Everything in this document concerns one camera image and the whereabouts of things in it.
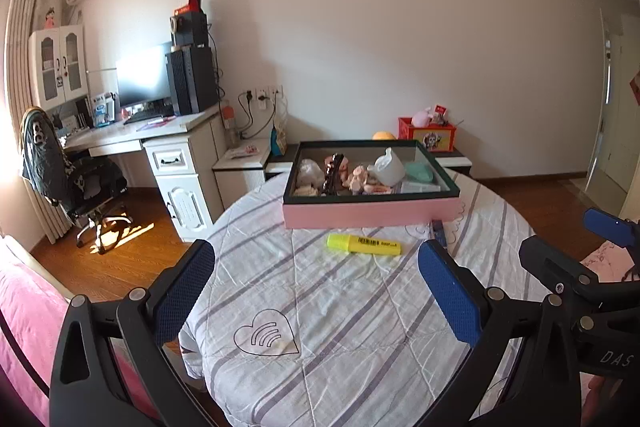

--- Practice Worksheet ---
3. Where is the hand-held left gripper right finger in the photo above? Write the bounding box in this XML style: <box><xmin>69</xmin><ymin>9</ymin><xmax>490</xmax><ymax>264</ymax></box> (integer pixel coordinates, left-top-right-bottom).
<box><xmin>417</xmin><ymin>238</ymin><xmax>583</xmax><ymax>427</ymax></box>

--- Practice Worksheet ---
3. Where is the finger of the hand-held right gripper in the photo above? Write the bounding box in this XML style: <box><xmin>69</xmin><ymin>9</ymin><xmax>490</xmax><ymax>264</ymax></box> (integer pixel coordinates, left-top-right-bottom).
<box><xmin>582</xmin><ymin>207</ymin><xmax>640</xmax><ymax>253</ymax></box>
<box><xmin>518</xmin><ymin>234</ymin><xmax>640</xmax><ymax>315</ymax></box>

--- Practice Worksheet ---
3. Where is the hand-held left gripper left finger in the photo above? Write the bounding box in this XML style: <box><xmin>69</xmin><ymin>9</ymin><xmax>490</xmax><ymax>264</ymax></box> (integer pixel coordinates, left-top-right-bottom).
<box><xmin>49</xmin><ymin>238</ymin><xmax>216</xmax><ymax>427</ymax></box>

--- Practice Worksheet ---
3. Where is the yellow highlighter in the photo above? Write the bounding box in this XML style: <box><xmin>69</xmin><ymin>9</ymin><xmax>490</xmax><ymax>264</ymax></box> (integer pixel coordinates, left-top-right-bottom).
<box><xmin>327</xmin><ymin>233</ymin><xmax>402</xmax><ymax>256</ymax></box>

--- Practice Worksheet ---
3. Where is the clear plastic box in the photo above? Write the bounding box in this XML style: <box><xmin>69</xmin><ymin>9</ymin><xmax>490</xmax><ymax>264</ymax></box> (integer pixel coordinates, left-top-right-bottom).
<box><xmin>400</xmin><ymin>179</ymin><xmax>443</xmax><ymax>194</ymax></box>

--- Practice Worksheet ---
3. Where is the pink box with dark rim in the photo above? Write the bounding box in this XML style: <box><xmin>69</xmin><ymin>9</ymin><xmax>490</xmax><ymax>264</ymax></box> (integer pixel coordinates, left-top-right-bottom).
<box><xmin>282</xmin><ymin>138</ymin><xmax>463</xmax><ymax>230</ymax></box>

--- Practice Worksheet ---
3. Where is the green oval mirror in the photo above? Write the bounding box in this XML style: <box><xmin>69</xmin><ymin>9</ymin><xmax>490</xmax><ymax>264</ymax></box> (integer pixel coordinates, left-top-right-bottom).
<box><xmin>402</xmin><ymin>161</ymin><xmax>435</xmax><ymax>182</ymax></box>

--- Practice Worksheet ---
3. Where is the white cup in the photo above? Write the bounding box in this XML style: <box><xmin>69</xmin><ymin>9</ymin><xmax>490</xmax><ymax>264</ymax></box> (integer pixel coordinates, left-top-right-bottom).
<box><xmin>367</xmin><ymin>148</ymin><xmax>407</xmax><ymax>185</ymax></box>

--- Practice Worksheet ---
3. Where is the black hair clip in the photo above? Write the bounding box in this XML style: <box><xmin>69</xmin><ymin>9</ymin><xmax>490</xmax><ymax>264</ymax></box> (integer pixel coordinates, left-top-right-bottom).
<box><xmin>320</xmin><ymin>153</ymin><xmax>347</xmax><ymax>195</ymax></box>

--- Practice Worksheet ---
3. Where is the pink pillow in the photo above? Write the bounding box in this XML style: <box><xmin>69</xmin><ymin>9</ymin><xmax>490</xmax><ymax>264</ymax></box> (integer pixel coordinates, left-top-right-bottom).
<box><xmin>580</xmin><ymin>241</ymin><xmax>640</xmax><ymax>283</ymax></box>

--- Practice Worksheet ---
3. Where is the white door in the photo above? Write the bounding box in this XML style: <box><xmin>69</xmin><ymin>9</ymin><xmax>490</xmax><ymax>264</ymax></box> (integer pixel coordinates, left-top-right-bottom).
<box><xmin>585</xmin><ymin>7</ymin><xmax>640</xmax><ymax>220</ymax></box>

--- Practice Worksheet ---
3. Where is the white desk with drawers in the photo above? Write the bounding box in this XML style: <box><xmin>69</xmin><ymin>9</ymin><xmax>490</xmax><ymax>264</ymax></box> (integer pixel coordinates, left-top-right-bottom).
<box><xmin>62</xmin><ymin>104</ymin><xmax>228</xmax><ymax>243</ymax></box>

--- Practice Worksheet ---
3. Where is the low white cabinet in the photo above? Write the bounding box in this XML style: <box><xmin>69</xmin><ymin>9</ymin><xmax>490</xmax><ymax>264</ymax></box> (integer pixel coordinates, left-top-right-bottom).
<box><xmin>212</xmin><ymin>138</ymin><xmax>273</xmax><ymax>223</ymax></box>

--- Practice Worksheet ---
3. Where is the striped white quilt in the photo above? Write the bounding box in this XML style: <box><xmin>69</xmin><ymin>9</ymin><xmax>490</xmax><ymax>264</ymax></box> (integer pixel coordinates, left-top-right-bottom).
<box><xmin>179</xmin><ymin>172</ymin><xmax>556</xmax><ymax>427</ymax></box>

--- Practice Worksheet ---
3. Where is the pink bedspread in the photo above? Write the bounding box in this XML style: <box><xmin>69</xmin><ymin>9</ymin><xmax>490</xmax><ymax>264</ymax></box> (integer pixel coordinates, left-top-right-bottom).
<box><xmin>0</xmin><ymin>237</ymin><xmax>161</xmax><ymax>427</ymax></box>

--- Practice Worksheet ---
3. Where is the red printed box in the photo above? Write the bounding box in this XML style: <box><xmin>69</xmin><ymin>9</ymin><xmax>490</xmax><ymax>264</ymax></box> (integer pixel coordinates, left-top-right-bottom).
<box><xmin>398</xmin><ymin>117</ymin><xmax>458</xmax><ymax>152</ymax></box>

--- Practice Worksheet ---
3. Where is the clear bottle with orange cap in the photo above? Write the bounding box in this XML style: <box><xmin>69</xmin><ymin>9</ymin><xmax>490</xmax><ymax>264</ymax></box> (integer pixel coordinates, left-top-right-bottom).
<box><xmin>221</xmin><ymin>105</ymin><xmax>236</xmax><ymax>145</ymax></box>

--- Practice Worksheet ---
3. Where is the black office chair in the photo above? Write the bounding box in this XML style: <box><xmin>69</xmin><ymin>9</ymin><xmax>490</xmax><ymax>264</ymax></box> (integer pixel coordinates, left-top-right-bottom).
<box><xmin>21</xmin><ymin>107</ymin><xmax>133</xmax><ymax>255</ymax></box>

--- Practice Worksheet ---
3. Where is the blue and white box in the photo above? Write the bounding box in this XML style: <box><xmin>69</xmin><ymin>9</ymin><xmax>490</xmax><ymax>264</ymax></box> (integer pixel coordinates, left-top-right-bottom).
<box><xmin>91</xmin><ymin>92</ymin><xmax>117</xmax><ymax>126</ymax></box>

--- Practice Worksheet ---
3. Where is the black computer tower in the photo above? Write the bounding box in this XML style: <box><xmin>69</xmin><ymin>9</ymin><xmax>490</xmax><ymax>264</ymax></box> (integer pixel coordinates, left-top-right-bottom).
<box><xmin>166</xmin><ymin>45</ymin><xmax>220</xmax><ymax>116</ymax></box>

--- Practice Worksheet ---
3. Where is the black computer monitor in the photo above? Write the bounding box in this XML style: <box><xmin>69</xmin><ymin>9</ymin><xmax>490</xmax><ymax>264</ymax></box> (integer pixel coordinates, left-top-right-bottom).
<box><xmin>116</xmin><ymin>42</ymin><xmax>176</xmax><ymax>110</ymax></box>

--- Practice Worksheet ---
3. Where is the white glass-door cabinet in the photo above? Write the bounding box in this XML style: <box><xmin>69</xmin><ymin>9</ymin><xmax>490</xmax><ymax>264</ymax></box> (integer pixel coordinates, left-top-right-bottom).
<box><xmin>28</xmin><ymin>24</ymin><xmax>90</xmax><ymax>110</ymax></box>

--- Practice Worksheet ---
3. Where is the black speaker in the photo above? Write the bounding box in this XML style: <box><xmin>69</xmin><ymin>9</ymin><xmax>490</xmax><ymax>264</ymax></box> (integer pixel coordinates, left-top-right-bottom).
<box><xmin>170</xmin><ymin>10</ymin><xmax>208</xmax><ymax>48</ymax></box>

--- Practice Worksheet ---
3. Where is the beige curtain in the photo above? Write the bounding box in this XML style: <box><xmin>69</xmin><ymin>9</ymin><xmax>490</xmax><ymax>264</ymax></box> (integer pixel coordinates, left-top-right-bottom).
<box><xmin>2</xmin><ymin>0</ymin><xmax>76</xmax><ymax>243</ymax></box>

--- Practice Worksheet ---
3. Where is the black power cable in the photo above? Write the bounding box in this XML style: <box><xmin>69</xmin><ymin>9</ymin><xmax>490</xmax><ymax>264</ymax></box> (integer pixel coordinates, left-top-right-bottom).
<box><xmin>237</xmin><ymin>94</ymin><xmax>255</xmax><ymax>140</ymax></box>

